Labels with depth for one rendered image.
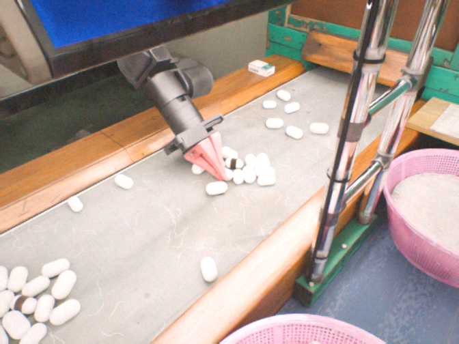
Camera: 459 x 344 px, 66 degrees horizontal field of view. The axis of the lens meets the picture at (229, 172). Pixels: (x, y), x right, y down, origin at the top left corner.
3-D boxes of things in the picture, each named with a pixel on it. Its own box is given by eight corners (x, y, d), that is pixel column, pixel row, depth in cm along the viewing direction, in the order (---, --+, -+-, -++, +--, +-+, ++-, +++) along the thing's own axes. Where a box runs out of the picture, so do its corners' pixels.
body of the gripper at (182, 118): (227, 121, 61) (203, 84, 60) (182, 145, 55) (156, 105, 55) (210, 135, 66) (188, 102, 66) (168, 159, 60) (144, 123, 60)
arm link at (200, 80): (117, 65, 62) (137, 32, 56) (162, 56, 70) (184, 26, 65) (155, 122, 62) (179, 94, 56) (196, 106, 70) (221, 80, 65)
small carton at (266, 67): (248, 70, 93) (248, 63, 92) (256, 67, 95) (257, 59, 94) (266, 77, 90) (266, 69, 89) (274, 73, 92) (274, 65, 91)
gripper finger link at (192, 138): (243, 167, 59) (212, 120, 59) (213, 188, 55) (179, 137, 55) (224, 179, 65) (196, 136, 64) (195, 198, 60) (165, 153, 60)
